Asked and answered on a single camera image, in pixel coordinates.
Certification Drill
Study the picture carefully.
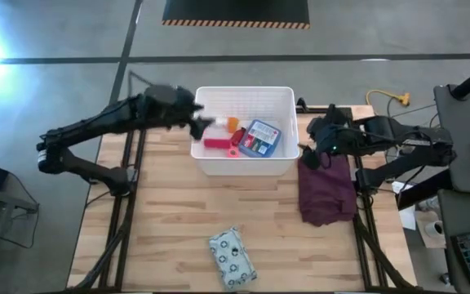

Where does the orange pill bottle white cap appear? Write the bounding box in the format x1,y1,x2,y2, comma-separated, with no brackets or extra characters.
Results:
215,116,241,135

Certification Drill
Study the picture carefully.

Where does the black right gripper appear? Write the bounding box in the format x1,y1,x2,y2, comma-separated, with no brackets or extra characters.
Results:
299,103,363,171

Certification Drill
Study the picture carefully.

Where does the black table frame rail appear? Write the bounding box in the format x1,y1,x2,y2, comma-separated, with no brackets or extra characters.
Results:
352,154,418,292
73,126,147,292

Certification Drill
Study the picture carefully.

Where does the white pouch blue Vakly print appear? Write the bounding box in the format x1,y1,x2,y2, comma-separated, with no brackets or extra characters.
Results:
208,226,259,292

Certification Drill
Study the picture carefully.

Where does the black mat hazard stripe edge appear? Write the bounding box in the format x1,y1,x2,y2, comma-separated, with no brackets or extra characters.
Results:
162,0,312,30

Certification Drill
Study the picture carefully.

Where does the yellow extension cord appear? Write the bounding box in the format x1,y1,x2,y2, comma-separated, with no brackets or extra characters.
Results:
365,89,411,109

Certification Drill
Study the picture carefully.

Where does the small red packet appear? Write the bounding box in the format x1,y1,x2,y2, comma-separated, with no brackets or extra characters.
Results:
229,127,247,148

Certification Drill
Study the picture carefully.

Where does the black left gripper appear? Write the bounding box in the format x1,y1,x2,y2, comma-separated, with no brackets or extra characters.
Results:
144,83,216,141

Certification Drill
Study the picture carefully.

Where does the dark grey desk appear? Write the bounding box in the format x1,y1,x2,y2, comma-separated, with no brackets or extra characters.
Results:
433,83,470,198
436,189,470,294

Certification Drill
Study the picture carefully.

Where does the red rectangular box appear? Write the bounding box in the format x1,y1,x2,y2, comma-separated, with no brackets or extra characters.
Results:
203,137,232,150

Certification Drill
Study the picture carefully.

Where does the maroon cloth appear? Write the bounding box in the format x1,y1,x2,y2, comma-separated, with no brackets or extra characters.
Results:
297,152,359,228

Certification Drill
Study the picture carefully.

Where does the white cup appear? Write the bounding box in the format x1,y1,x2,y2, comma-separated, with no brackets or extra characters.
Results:
423,220,445,238

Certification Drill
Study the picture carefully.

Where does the white perforated plastic basket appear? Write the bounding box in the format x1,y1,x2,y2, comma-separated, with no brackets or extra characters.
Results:
189,85,301,177

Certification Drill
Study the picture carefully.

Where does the blue first aid kit box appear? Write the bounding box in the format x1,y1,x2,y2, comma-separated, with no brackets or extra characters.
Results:
237,118,283,159

